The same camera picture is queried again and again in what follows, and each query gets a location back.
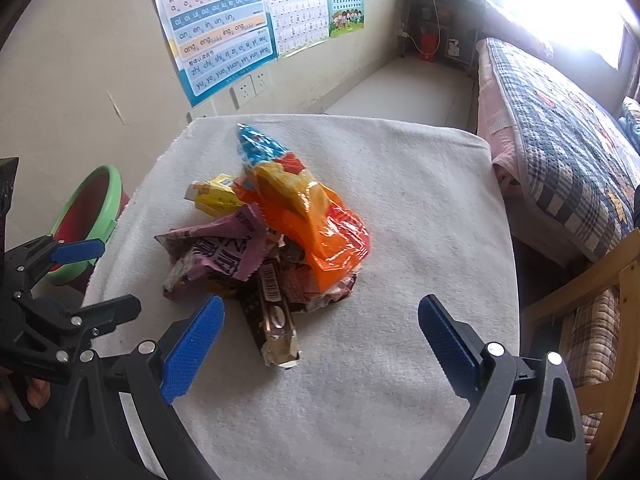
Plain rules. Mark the dark metal shelf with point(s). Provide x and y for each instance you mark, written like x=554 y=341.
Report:
x=450 y=15

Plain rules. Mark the red bag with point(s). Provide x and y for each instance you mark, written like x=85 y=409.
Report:
x=429 y=49

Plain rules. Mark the pink snack wrapper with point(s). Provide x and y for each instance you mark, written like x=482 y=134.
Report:
x=220 y=255

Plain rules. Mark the wooden chair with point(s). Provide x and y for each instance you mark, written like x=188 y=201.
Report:
x=615 y=280

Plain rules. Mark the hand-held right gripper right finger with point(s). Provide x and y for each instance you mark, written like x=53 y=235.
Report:
x=447 y=345

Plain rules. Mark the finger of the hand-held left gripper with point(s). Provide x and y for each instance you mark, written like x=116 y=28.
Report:
x=112 y=310
x=77 y=251

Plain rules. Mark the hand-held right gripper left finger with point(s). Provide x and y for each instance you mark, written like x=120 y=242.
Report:
x=195 y=345

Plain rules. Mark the red snack wrapper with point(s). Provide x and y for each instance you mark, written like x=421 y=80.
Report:
x=300 y=285

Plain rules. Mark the blue patterned pillow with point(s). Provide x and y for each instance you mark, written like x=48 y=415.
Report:
x=631 y=122

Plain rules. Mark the white wall socket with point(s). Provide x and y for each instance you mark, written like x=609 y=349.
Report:
x=261 y=81
x=242 y=92

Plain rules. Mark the yellow paper box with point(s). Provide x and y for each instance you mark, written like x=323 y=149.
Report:
x=215 y=200

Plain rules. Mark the orange plastic wrapper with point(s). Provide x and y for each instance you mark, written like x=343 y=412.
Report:
x=330 y=240

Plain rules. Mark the green bin with red inside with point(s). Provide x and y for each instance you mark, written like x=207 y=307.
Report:
x=107 y=195

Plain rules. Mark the brown gold snack wrapper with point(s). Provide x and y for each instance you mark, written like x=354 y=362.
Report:
x=275 y=320

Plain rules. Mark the bed with plaid blanket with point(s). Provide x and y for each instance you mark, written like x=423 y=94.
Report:
x=560 y=150

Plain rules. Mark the person's left hand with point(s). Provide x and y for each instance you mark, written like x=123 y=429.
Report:
x=37 y=392

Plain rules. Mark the blue colourful wrapper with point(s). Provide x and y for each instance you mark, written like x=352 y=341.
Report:
x=257 y=147

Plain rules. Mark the white wall plate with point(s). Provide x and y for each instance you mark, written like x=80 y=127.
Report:
x=202 y=111

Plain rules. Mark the blue bordered wall poster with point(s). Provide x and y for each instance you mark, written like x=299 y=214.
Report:
x=215 y=25

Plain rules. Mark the pink bed sheet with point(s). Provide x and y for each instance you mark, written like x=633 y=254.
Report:
x=492 y=120

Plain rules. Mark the white towel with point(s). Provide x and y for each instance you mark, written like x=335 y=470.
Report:
x=400 y=210

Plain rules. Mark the plaid chair cushion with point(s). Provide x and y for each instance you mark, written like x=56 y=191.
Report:
x=592 y=350

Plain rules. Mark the white chart wall poster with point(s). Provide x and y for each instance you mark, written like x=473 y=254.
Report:
x=295 y=5

